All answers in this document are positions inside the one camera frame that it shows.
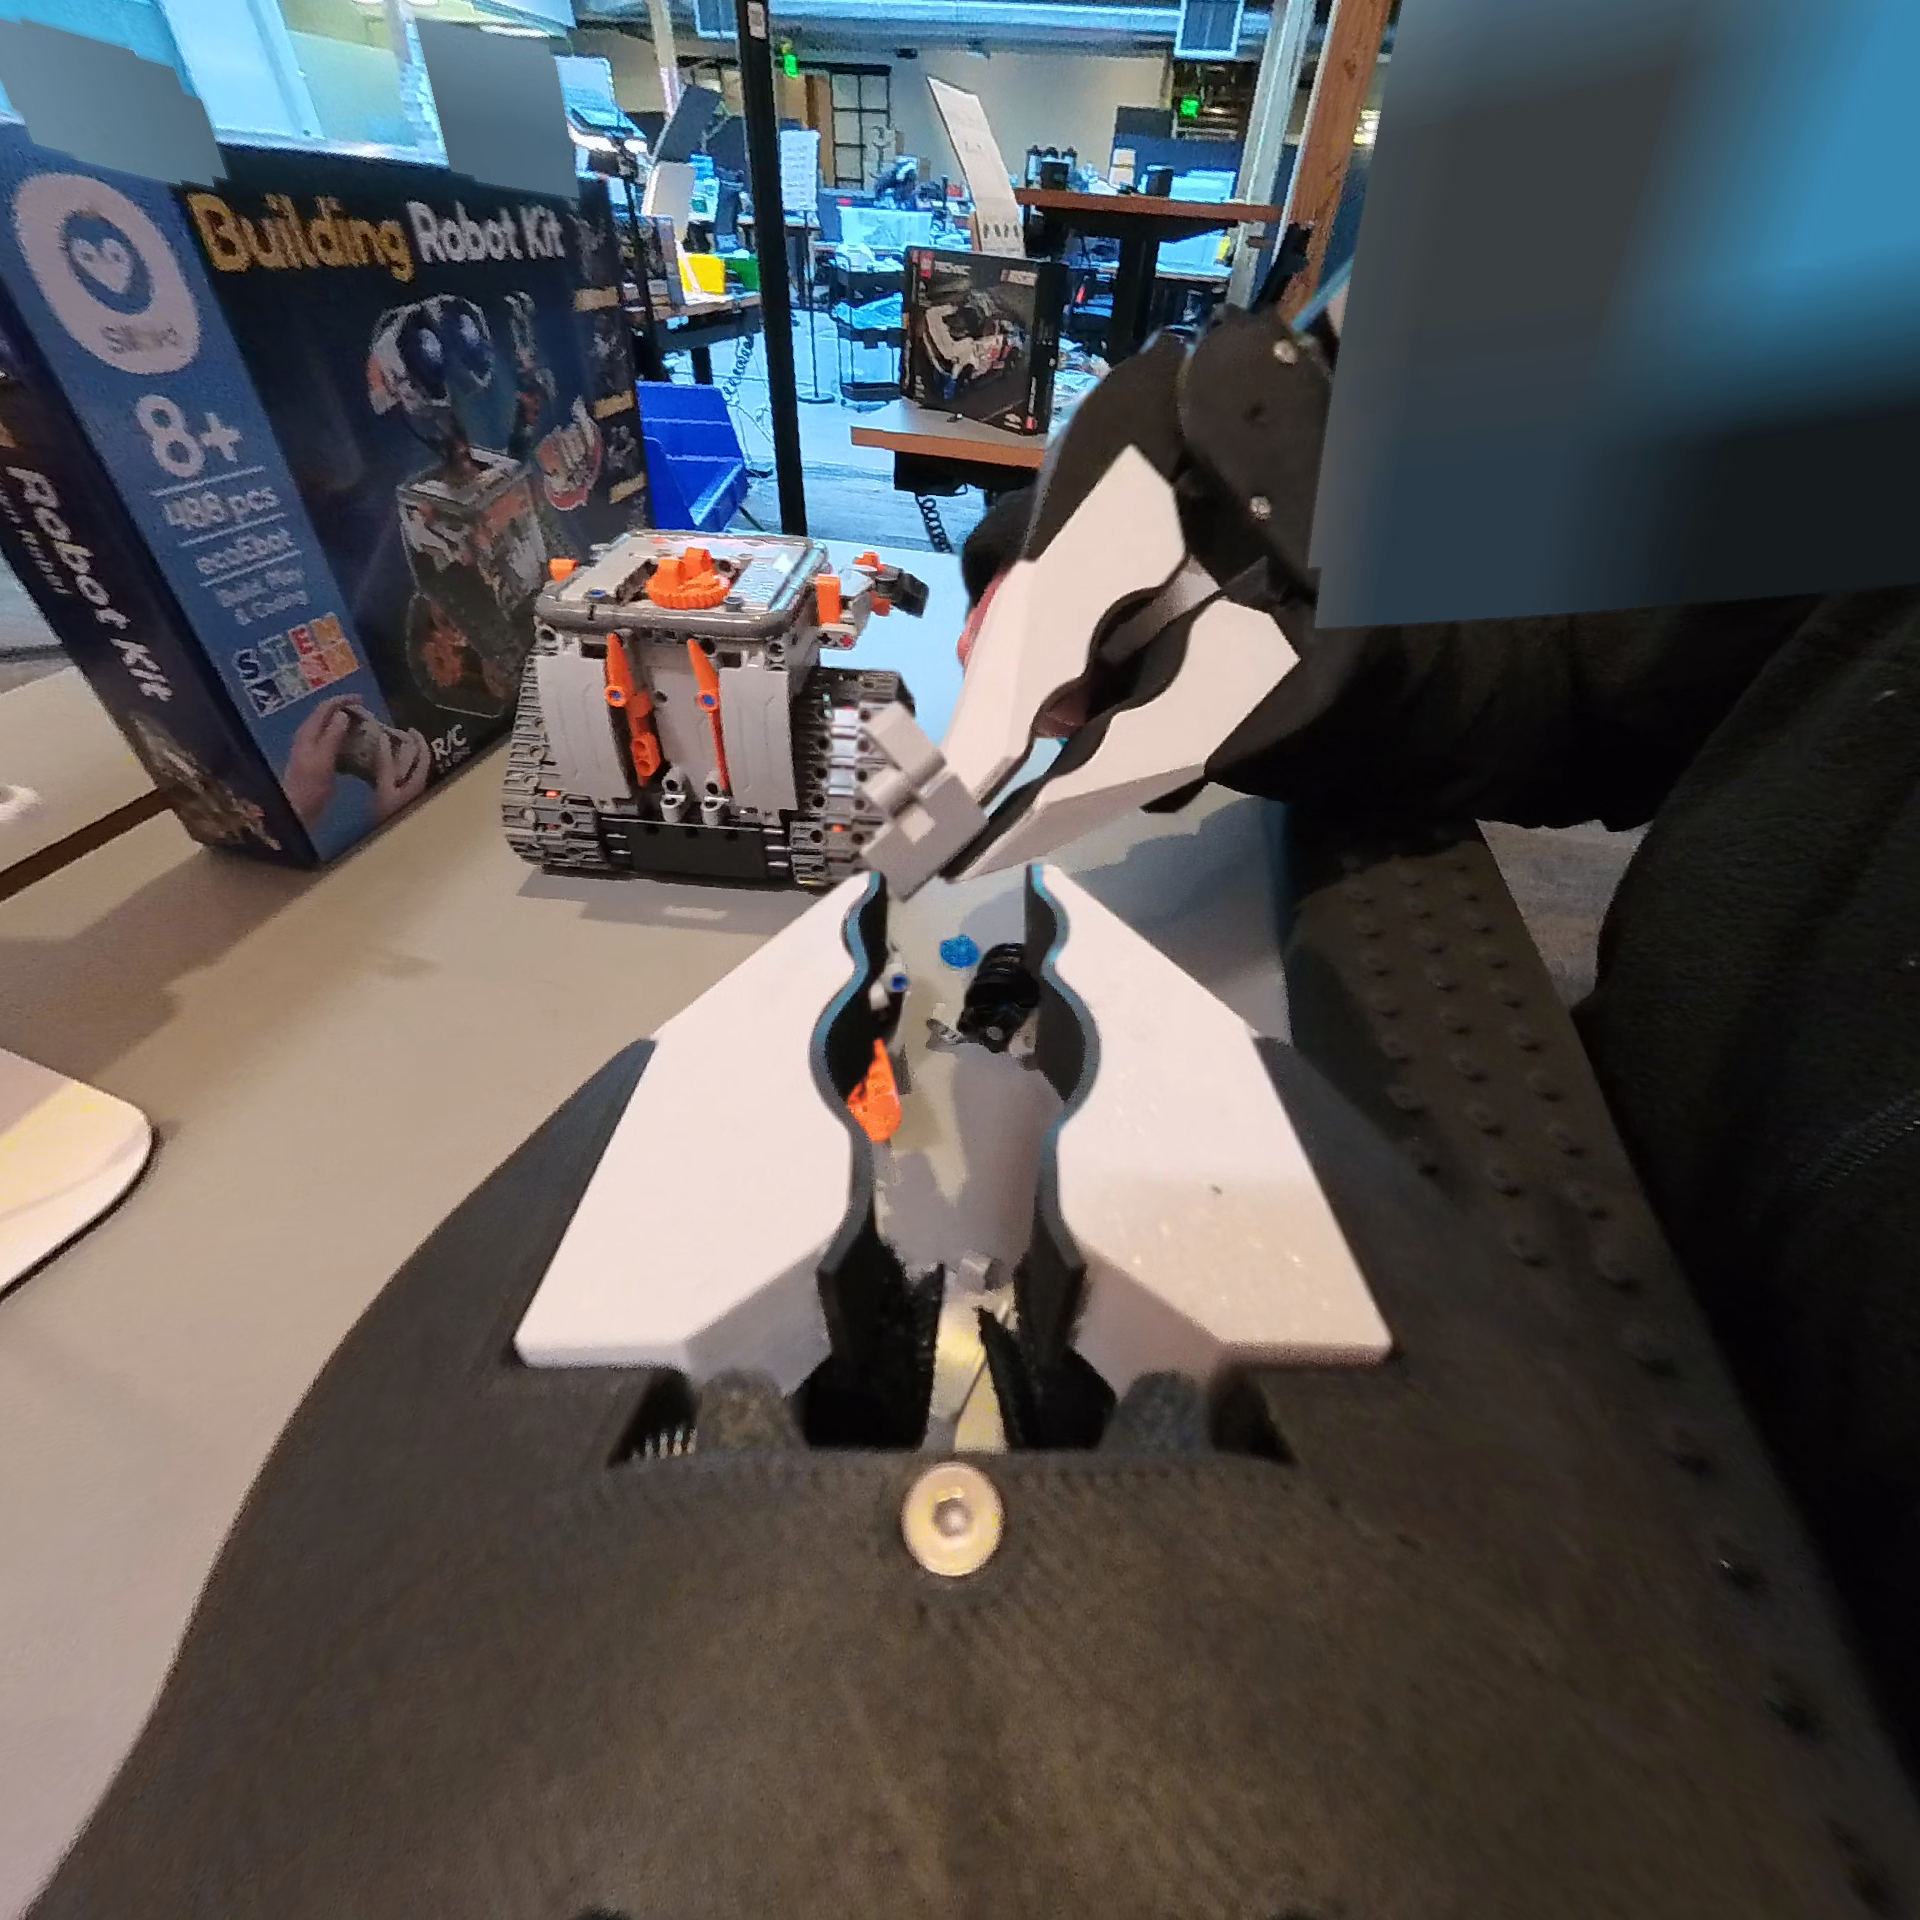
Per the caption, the black perforated board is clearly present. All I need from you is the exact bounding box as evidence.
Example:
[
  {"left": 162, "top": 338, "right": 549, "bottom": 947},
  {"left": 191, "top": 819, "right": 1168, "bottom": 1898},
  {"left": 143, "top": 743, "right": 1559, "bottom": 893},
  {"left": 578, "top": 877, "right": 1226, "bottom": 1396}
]
[{"left": 1266, "top": 816, "right": 1920, "bottom": 1920}]

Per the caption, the grey orange tracked toy robot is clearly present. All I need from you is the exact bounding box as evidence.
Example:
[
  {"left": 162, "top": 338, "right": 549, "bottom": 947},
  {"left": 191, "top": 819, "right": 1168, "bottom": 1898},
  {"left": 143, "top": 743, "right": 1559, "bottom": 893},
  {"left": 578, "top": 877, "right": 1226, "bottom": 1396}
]
[{"left": 503, "top": 527, "right": 931, "bottom": 890}]

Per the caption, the person's right hand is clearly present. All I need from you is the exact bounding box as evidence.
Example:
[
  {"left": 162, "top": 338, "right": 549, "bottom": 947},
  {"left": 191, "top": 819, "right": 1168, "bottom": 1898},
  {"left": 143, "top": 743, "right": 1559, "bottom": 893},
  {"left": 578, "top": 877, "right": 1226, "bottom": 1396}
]
[{"left": 958, "top": 586, "right": 1096, "bottom": 746}]

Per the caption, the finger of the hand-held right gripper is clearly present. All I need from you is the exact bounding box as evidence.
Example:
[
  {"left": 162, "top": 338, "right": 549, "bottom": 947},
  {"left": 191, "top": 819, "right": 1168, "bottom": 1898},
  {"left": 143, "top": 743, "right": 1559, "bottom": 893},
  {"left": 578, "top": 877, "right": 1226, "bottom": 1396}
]
[
  {"left": 942, "top": 447, "right": 1206, "bottom": 840},
  {"left": 947, "top": 592, "right": 1306, "bottom": 887}
]

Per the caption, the grey orange brick assembly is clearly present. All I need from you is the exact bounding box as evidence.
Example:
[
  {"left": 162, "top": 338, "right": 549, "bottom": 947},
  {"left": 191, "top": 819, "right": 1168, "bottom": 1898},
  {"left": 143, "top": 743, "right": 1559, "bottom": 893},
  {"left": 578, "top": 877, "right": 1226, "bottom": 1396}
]
[{"left": 839, "top": 960, "right": 915, "bottom": 1150}]

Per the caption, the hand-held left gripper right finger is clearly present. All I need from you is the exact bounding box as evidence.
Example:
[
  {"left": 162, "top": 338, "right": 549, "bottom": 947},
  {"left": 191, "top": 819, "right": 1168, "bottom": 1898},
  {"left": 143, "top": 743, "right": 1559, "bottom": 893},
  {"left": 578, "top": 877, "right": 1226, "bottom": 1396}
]
[{"left": 1023, "top": 870, "right": 1397, "bottom": 1389}]

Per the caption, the grey brick connector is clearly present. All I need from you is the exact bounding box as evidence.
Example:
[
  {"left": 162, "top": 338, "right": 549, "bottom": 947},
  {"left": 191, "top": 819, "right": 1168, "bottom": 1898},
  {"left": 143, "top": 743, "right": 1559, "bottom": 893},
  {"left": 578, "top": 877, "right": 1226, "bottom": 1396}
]
[{"left": 856, "top": 702, "right": 987, "bottom": 902}]

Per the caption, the tall wooden table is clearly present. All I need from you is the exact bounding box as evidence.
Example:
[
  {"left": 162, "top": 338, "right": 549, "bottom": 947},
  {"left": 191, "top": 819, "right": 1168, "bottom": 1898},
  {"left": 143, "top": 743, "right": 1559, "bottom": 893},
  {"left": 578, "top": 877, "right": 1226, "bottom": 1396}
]
[{"left": 1014, "top": 186, "right": 1280, "bottom": 365}]

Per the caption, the blue robot kit box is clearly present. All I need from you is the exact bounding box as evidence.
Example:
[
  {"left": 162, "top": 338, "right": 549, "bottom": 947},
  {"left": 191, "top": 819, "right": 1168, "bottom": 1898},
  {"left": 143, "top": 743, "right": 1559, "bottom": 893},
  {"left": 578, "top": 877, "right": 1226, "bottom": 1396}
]
[{"left": 0, "top": 128, "right": 648, "bottom": 874}]

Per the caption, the person's black jacket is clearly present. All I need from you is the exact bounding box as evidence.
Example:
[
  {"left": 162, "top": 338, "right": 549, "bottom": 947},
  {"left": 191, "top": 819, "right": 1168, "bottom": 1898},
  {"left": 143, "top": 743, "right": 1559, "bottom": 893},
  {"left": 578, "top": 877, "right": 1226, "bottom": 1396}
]
[{"left": 1574, "top": 592, "right": 1920, "bottom": 1772}]

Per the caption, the white sign board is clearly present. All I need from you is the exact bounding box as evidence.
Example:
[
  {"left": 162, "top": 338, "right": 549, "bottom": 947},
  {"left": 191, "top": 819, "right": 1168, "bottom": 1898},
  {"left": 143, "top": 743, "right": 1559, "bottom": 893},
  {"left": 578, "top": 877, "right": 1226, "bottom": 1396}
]
[{"left": 925, "top": 76, "right": 1023, "bottom": 251}]

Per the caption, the person's right forearm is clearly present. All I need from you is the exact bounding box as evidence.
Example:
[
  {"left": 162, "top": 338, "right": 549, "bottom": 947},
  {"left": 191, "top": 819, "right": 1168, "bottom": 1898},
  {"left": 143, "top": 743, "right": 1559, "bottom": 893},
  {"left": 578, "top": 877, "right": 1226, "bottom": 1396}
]
[{"left": 1200, "top": 592, "right": 1823, "bottom": 830}]

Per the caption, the blue plastic bin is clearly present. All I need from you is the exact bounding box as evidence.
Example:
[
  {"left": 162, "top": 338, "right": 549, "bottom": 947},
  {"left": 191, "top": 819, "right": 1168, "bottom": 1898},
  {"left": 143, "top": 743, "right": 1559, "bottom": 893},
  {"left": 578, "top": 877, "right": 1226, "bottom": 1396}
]
[{"left": 637, "top": 379, "right": 744, "bottom": 534}]

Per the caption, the black pole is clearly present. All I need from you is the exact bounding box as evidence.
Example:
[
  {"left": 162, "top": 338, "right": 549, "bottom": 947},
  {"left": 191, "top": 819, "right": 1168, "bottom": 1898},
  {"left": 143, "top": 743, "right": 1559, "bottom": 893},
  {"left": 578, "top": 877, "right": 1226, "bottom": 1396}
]
[{"left": 735, "top": 0, "right": 814, "bottom": 538}]

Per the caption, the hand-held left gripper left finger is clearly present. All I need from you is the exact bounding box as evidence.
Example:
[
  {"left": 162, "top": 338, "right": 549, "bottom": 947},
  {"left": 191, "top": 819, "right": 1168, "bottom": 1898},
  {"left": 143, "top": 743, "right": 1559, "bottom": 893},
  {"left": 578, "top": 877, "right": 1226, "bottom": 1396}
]
[{"left": 512, "top": 870, "right": 903, "bottom": 1389}]

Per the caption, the black toy car box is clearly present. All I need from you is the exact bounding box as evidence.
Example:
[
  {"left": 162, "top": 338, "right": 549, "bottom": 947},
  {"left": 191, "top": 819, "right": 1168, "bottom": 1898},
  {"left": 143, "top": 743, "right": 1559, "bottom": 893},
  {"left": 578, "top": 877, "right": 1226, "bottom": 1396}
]
[{"left": 903, "top": 244, "right": 1072, "bottom": 437}]

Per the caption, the low wooden table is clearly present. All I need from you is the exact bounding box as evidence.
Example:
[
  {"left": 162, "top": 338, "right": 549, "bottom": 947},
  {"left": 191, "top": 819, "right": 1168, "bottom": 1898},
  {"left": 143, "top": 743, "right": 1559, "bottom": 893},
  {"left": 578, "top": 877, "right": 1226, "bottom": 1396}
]
[{"left": 850, "top": 416, "right": 1055, "bottom": 496}]

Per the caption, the white book stand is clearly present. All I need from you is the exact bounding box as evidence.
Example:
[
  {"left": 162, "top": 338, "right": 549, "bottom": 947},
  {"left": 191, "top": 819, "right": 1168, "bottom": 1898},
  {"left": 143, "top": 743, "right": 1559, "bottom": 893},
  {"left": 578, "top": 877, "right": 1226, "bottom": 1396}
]
[{"left": 0, "top": 1046, "right": 155, "bottom": 1299}]

